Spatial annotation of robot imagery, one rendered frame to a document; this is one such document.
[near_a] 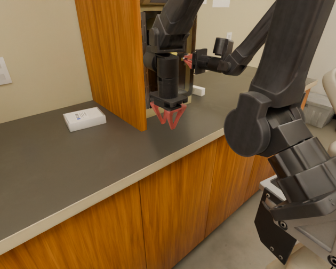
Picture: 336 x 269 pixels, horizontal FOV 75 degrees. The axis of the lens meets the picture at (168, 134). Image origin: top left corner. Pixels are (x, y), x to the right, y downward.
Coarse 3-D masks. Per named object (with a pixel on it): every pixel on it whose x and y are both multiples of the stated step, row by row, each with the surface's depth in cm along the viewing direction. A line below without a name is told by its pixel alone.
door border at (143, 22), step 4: (144, 12) 82; (144, 16) 82; (144, 20) 83; (144, 24) 84; (144, 28) 84; (144, 32) 85; (144, 36) 86; (144, 40) 86; (144, 44) 87; (144, 48) 88; (144, 52) 88; (144, 68) 91; (144, 76) 92; (144, 80) 93; (148, 84) 96; (148, 88) 97; (148, 92) 98; (148, 96) 99; (148, 100) 99; (148, 104) 100; (148, 108) 101
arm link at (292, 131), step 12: (276, 108) 33; (276, 120) 31; (288, 120) 32; (300, 120) 31; (276, 132) 30; (288, 132) 29; (300, 132) 30; (276, 144) 30; (288, 144) 29; (264, 156) 33
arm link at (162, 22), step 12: (180, 0) 43; (192, 0) 42; (168, 12) 46; (180, 12) 44; (192, 12) 45; (156, 24) 51; (168, 24) 47; (180, 24) 47; (192, 24) 48; (168, 36) 49; (180, 36) 52
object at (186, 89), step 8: (152, 16) 84; (152, 24) 86; (192, 32) 101; (192, 40) 102; (192, 48) 104; (184, 64) 105; (152, 72) 95; (184, 72) 107; (192, 72) 111; (152, 80) 96; (184, 80) 109; (192, 80) 113; (152, 88) 98; (184, 88) 112; (192, 88) 116
